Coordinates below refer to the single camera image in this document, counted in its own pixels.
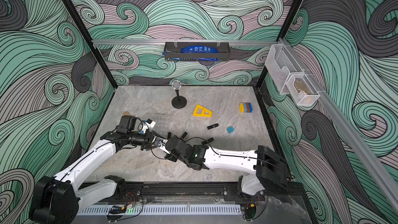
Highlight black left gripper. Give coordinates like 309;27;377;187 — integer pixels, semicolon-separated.
128;130;162;149

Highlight clear acrylic lipstick organizer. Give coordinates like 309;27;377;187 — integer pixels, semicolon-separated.
145;113;173;138

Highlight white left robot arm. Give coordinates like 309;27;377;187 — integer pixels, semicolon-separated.
29;131;158;224

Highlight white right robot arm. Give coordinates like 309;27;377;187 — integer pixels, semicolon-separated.
154;136;288;196

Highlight yellow triangle stencil block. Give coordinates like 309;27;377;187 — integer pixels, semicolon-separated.
193;104;212;117

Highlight black microphone stand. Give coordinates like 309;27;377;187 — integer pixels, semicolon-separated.
172;89;187;109

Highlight teal small cube block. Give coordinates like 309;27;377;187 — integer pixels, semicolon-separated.
227;126;234;133

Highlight multicolour stacked toy bricks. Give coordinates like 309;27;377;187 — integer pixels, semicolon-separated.
239;102;253;113

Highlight blue plastic object in tray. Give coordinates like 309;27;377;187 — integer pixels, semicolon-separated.
181;45;218;54

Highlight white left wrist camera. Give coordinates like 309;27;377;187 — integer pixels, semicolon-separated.
144;119;156;129

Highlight white perforated cable duct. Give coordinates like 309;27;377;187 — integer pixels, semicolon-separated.
76;204;243;216

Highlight black wall shelf tray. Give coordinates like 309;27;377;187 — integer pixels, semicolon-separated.
163;43;231;62

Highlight aluminium rail back wall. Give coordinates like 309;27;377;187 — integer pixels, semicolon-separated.
92;38;277;47

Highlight aluminium rail wall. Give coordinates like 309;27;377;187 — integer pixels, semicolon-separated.
278;38;398;212
92;38;277;47

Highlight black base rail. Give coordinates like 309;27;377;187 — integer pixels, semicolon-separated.
77;180;308;204

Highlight black corner frame post left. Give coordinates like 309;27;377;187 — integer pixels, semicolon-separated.
61;0;118;91

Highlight black corner frame post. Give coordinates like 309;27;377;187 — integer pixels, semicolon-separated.
61;0;118;91
254;0;315;91

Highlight clear wall bin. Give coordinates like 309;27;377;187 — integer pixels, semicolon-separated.
265;44;320;107

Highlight aluminium rail right wall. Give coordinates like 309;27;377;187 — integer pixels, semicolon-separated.
278;38;398;212

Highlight black corner frame post right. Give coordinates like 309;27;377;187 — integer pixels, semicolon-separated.
254;0;315;91

